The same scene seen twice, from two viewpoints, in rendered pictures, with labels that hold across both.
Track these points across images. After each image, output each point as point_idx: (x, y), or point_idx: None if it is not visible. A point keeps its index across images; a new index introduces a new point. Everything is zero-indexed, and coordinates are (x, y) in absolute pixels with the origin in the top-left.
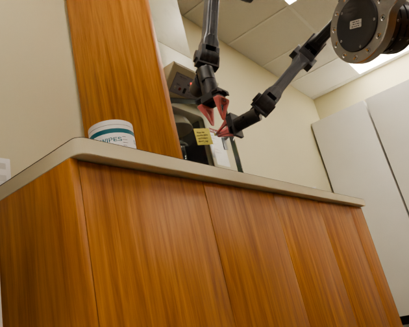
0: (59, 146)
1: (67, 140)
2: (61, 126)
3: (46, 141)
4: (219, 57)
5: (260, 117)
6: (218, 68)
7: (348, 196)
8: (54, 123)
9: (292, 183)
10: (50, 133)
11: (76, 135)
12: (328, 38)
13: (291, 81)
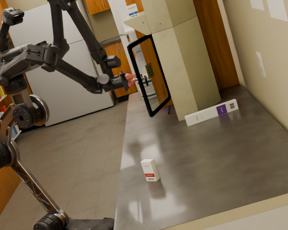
0: (137, 91)
1: (223, 12)
2: (220, 2)
3: (221, 15)
4: (93, 58)
5: (104, 91)
6: (98, 64)
7: (116, 205)
8: (218, 0)
9: (123, 141)
10: (220, 9)
11: (223, 7)
12: (24, 66)
13: (71, 78)
